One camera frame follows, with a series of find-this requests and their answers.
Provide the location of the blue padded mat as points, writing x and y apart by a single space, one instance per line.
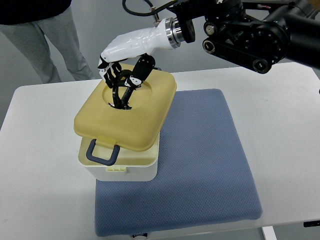
203 176

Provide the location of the black table bracket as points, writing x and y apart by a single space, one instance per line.
308 224

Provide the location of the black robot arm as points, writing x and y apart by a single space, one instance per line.
254 34

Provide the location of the white storage box base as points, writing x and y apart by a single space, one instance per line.
130 166

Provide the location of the person in grey sweatpants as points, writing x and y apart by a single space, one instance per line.
31 24

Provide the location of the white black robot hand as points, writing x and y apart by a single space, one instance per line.
166 35

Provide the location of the yellow storage box lid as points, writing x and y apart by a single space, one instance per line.
110 129

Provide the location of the white table leg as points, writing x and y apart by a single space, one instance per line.
268 233

